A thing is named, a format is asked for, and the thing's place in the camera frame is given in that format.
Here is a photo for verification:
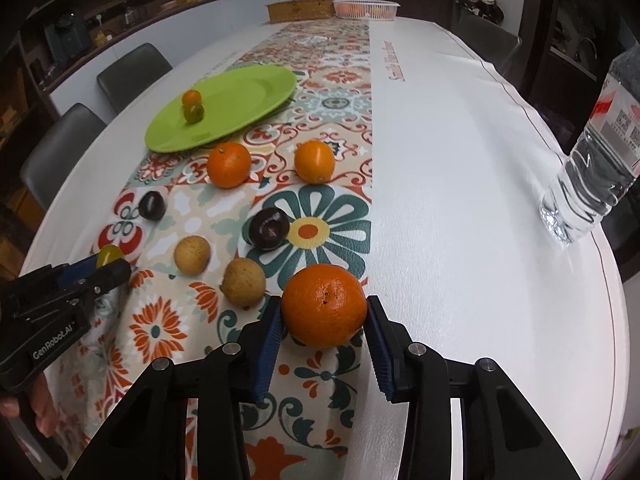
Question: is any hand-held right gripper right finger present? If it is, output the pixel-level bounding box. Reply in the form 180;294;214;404
366;296;583;480

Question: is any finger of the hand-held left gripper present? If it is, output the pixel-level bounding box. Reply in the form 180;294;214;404
70;260;133;311
50;254;103;288

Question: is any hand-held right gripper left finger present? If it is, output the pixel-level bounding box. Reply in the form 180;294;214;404
65;296;286;480

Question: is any yellow cherry tomato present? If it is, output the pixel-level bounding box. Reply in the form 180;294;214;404
96;245;126;268

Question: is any large rough-skinned orange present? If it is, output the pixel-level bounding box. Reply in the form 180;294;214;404
280;263;369;350

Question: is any small dark plum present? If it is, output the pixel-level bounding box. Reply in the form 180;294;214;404
137;191;166;222

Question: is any large dark plum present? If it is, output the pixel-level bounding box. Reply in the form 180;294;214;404
248;206;291;250

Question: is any round orange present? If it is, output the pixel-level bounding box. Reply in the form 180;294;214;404
206;142;252;190

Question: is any smooth oval orange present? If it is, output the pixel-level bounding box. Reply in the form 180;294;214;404
294;140;336;184

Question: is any green plate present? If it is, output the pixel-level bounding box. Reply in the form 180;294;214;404
144;64;298;153

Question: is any person's left hand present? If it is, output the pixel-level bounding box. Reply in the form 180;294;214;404
0;372;58;436

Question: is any brown round fruit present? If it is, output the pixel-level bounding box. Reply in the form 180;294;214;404
173;235;212;276
220;257;266;310

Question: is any white patterned tablecloth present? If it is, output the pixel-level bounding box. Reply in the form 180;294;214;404
20;15;631;480

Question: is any black coffee machine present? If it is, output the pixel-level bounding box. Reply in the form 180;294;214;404
44;11;93;58

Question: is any clear plastic water bottle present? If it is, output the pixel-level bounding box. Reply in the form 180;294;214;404
539;42;640;246

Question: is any wicker box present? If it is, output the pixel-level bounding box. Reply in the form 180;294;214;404
266;0;335;23

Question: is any white plastic basket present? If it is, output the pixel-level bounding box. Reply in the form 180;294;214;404
332;0;402;22

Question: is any pile of small oranges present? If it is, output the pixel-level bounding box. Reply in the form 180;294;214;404
337;2;396;18

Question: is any dark and white bag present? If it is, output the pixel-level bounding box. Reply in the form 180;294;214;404
457;0;506;26

